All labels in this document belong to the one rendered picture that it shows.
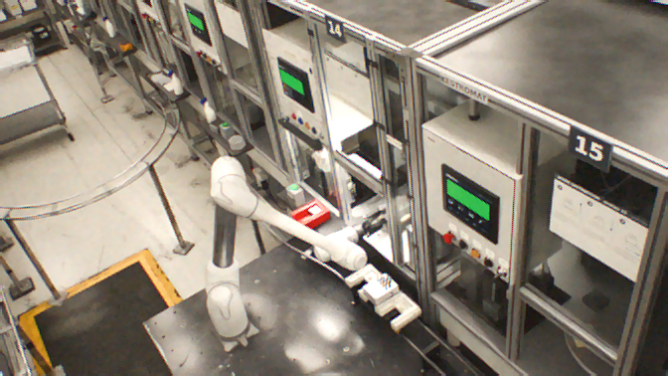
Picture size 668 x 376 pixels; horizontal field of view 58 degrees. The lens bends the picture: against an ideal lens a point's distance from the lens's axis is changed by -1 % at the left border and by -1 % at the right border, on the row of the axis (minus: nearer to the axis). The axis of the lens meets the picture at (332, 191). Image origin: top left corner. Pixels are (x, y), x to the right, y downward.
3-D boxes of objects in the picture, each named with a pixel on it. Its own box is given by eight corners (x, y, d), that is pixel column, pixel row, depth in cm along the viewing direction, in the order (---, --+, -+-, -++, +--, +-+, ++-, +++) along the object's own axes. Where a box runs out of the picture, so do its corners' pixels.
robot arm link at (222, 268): (206, 308, 293) (202, 278, 310) (240, 305, 297) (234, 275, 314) (212, 175, 250) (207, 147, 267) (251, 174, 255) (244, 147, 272)
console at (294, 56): (276, 115, 307) (256, 31, 279) (323, 94, 318) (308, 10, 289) (323, 149, 278) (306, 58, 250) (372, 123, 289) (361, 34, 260)
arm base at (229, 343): (231, 359, 280) (227, 352, 276) (210, 329, 295) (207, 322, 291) (264, 338, 286) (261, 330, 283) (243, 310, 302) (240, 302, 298)
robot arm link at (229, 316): (217, 342, 281) (204, 311, 268) (213, 313, 295) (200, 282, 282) (250, 331, 283) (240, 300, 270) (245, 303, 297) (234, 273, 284)
